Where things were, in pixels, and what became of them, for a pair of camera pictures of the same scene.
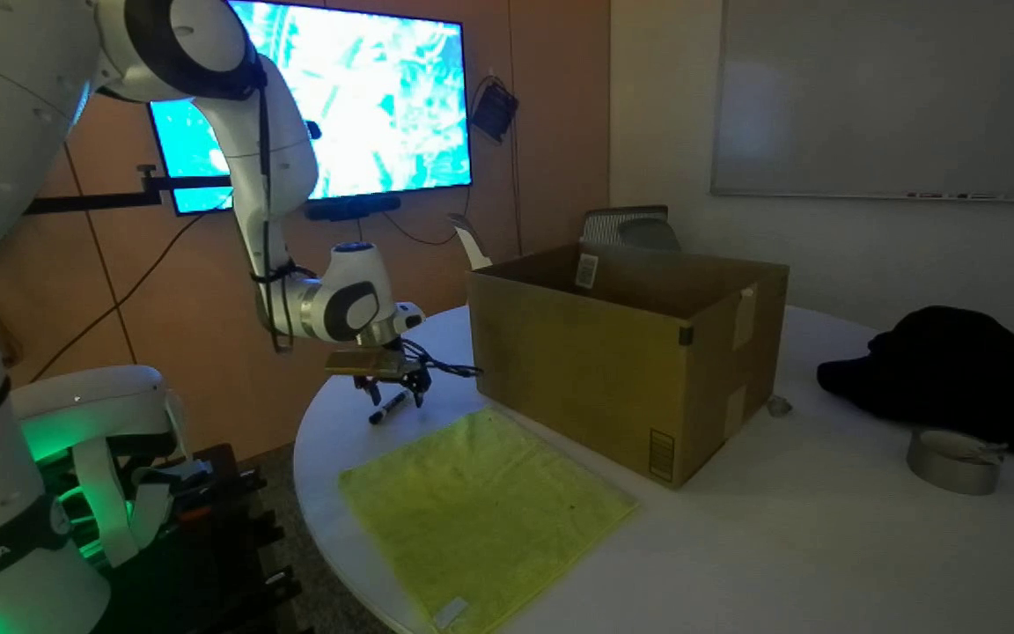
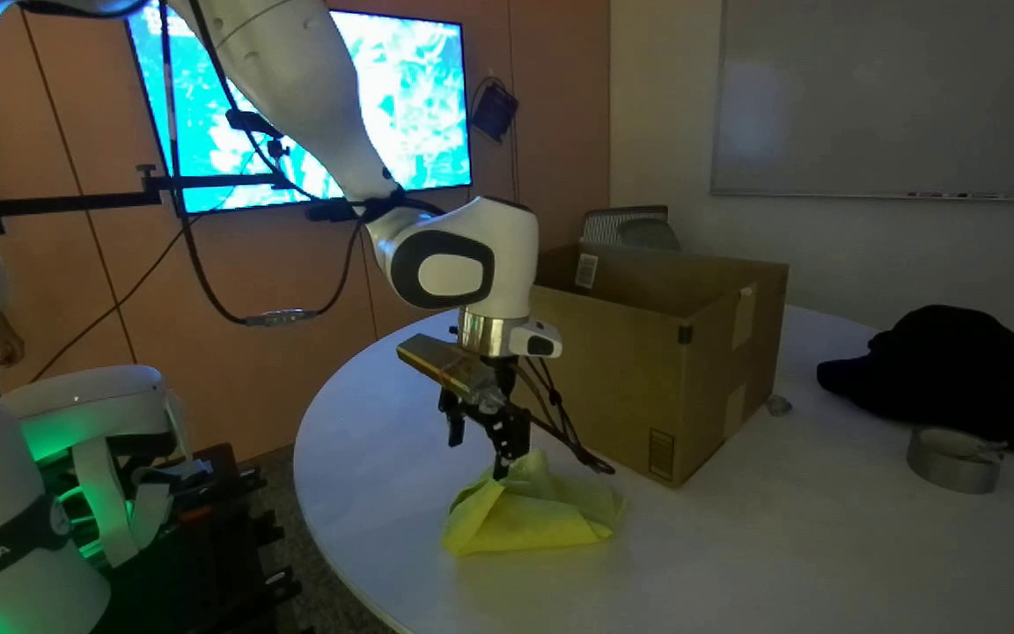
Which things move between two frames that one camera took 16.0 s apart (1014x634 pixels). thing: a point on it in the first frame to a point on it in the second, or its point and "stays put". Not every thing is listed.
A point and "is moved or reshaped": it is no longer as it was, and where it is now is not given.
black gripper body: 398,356 to 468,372
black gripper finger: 421,385 to 455,405
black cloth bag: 959,372 stays put
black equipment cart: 223,560 stays put
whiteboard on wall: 895,101 stays put
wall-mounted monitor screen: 379,101 stays put
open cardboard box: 642,359 stays put
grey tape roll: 955,464 stays put
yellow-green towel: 476,517 is moved or reshaped
